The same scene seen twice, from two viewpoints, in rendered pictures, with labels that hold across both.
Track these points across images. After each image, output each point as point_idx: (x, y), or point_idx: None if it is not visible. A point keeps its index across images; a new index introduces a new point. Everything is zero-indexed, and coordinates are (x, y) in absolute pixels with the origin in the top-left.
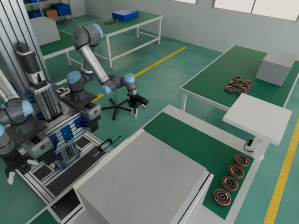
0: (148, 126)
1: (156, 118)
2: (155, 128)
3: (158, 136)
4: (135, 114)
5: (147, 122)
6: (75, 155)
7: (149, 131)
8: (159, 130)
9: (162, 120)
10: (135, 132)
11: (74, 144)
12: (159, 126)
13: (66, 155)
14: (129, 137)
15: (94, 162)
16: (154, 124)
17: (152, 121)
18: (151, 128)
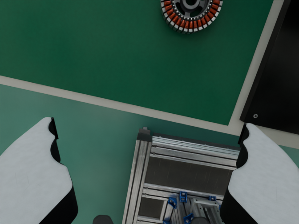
0: (80, 81)
1: (17, 73)
2: (77, 49)
3: (116, 11)
4: (291, 163)
5: (63, 95)
6: (198, 202)
7: (110, 63)
8: (78, 23)
9: (13, 41)
10: (139, 112)
11: (184, 222)
12: (53, 36)
13: (222, 221)
14: (175, 121)
15: (176, 162)
16: (56, 62)
17: (45, 81)
18: (88, 62)
